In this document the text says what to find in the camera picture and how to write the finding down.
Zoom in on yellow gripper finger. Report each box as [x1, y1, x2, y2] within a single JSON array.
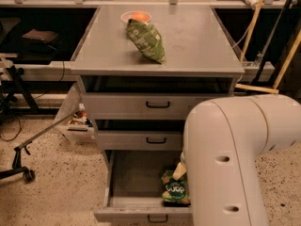
[[172, 162, 186, 181]]

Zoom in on green rice chip bag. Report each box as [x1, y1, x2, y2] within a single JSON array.
[[161, 170, 190, 205]]

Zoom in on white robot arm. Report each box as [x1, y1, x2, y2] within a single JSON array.
[[182, 95, 301, 226]]

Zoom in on grey bottom drawer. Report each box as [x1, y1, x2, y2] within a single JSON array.
[[94, 151, 193, 226]]

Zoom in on grey drawer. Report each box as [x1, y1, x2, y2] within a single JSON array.
[[95, 119, 184, 151], [94, 151, 193, 226], [81, 75, 232, 120]]

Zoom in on grey drawer cabinet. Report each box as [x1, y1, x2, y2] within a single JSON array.
[[70, 5, 246, 162]]

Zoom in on grey middle drawer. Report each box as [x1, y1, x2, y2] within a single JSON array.
[[95, 119, 184, 151]]

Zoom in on grey top drawer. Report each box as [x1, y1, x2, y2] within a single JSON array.
[[81, 75, 232, 120]]

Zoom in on dark green snack bag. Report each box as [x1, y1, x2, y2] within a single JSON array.
[[126, 19, 166, 64]]

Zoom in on clear plastic storage bin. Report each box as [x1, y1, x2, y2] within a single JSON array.
[[55, 83, 95, 143]]

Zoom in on black wheeled stand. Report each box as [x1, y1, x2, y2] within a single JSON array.
[[0, 111, 76, 184]]

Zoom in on white bowl with orange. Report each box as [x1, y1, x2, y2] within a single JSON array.
[[120, 10, 151, 24]]

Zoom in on dark box on shelf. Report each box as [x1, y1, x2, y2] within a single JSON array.
[[22, 29, 59, 45]]

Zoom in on black middle drawer handle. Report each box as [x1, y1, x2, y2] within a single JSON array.
[[146, 137, 166, 144]]

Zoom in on black drawer handle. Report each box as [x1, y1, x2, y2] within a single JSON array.
[[147, 215, 168, 224], [145, 101, 170, 108], [146, 137, 166, 144]]

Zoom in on black bottom drawer handle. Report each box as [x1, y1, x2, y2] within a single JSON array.
[[147, 215, 168, 224]]

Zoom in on black top drawer handle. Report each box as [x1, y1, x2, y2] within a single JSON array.
[[145, 101, 170, 108]]

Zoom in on wooden easel frame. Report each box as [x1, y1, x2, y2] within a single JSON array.
[[235, 0, 301, 94]]

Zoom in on black cable on floor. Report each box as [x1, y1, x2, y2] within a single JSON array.
[[0, 112, 23, 143]]

